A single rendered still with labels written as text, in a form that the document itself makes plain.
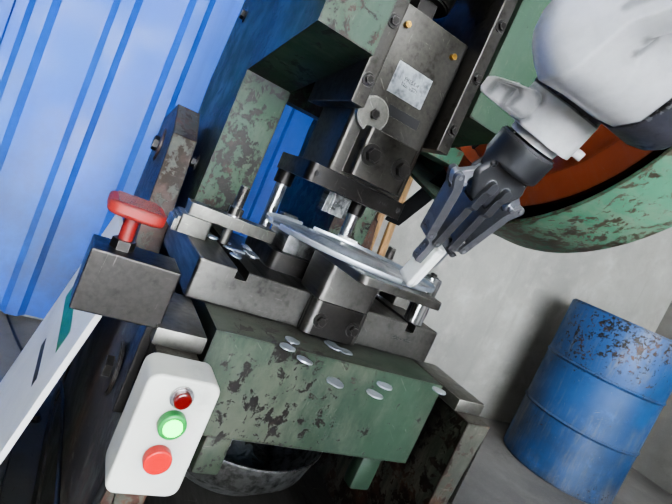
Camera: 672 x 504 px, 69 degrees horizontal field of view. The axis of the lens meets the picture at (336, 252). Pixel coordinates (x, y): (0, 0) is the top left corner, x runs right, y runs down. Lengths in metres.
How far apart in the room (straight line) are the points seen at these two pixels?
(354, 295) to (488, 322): 2.21
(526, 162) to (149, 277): 0.44
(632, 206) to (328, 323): 0.53
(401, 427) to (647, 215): 0.54
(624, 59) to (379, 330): 0.54
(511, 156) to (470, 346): 2.36
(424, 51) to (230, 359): 0.56
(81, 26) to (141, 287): 1.44
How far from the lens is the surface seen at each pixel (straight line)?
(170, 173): 1.05
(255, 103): 1.00
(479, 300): 2.81
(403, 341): 0.87
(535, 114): 0.59
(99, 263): 0.57
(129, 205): 0.55
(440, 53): 0.88
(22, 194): 1.97
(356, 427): 0.79
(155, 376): 0.52
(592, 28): 0.46
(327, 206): 0.87
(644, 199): 0.92
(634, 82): 0.49
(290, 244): 0.82
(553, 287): 3.18
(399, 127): 0.84
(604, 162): 0.96
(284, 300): 0.74
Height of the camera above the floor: 0.85
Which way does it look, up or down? 6 degrees down
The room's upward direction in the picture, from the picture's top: 24 degrees clockwise
